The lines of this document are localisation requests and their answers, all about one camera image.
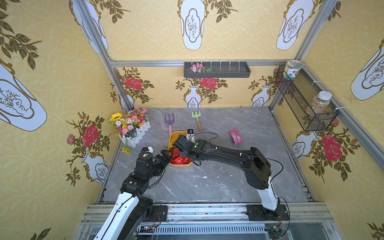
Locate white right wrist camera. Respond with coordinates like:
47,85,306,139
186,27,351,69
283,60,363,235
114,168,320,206
187,129,195,143

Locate black wire mesh basket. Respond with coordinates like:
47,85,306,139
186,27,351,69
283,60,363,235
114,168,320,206
276,66,339,132

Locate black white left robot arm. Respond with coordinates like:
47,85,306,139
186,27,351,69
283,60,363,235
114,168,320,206
95,148,174,240

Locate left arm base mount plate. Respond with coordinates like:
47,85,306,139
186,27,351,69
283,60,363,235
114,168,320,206
143,205,168,223

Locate clear jar white lid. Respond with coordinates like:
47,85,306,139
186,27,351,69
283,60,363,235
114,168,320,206
306,91,333,117

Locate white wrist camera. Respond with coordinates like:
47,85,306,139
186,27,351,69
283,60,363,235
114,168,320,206
187,129,195,143
141,147,153,154

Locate patterned tin jar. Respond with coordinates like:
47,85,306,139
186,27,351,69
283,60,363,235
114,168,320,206
283,60,303,80

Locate small circuit board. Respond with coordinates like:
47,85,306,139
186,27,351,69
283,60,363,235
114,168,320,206
139,226,156,234

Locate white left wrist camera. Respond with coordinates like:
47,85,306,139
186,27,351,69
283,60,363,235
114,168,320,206
141,147,153,154

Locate small pink flowers on shelf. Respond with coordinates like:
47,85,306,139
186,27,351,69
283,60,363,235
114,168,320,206
190,63,213,73

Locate green toy rake wooden handle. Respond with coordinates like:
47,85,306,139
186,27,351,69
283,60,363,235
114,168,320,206
192,111,203,132

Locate grey wall shelf tray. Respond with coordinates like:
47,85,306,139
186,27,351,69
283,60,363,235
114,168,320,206
184,61,251,79

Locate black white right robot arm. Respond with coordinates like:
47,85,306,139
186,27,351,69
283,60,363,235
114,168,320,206
172,136,290,221

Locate pink tea bag packet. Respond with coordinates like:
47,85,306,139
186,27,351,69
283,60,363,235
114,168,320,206
229,129,243,145

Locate orange oval storage box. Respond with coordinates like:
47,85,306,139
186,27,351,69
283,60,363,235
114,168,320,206
167,130,194,168

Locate purple toy fork pink handle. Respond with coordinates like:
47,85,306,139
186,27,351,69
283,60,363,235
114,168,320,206
165,114,175,136

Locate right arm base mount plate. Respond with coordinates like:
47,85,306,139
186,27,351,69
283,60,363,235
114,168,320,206
246,204,290,222

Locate flower bouquet white fence planter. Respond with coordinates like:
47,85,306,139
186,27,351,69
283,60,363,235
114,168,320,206
110,108,151,148

